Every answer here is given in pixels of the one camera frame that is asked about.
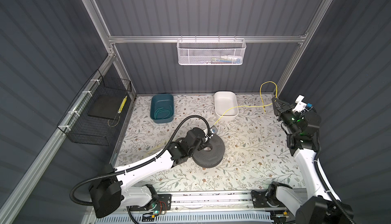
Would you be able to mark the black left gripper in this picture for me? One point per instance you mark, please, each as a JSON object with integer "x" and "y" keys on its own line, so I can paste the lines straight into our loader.
{"x": 203, "y": 144}

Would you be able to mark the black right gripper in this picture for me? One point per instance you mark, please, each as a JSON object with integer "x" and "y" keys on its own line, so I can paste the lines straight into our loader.
{"x": 282, "y": 111}

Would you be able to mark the grey perforated cable spool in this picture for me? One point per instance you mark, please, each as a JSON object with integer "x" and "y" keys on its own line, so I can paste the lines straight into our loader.
{"x": 212, "y": 155}

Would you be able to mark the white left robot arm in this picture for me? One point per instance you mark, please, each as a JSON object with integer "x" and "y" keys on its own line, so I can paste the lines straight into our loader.
{"x": 111, "y": 193}

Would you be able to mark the teal plastic tub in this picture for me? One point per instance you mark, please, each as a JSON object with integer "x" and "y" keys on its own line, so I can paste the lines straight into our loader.
{"x": 162, "y": 108}

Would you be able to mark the white plastic tub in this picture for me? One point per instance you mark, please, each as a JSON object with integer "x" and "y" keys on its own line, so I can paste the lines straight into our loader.
{"x": 226, "y": 106}

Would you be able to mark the items in white basket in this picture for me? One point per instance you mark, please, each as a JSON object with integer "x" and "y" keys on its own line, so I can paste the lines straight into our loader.
{"x": 227, "y": 59}

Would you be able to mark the black flat pad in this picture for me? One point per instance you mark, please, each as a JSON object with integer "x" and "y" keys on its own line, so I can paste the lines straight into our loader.
{"x": 105, "y": 107}

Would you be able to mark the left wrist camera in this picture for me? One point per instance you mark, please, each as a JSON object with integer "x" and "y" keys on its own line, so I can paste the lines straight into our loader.
{"x": 212, "y": 131}

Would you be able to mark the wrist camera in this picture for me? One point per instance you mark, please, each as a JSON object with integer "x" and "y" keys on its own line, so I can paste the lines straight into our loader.
{"x": 300, "y": 106}
{"x": 212, "y": 131}

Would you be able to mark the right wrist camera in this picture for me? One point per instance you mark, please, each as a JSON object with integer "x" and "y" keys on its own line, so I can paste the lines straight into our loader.
{"x": 300, "y": 106}

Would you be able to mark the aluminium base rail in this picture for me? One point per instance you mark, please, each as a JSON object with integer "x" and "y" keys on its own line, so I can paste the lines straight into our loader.
{"x": 205, "y": 207}

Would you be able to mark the white wire wall basket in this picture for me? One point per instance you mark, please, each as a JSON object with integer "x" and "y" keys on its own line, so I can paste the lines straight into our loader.
{"x": 191, "y": 51}

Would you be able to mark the black wire wall basket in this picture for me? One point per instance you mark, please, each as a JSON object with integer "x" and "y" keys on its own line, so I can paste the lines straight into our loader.
{"x": 81, "y": 128}

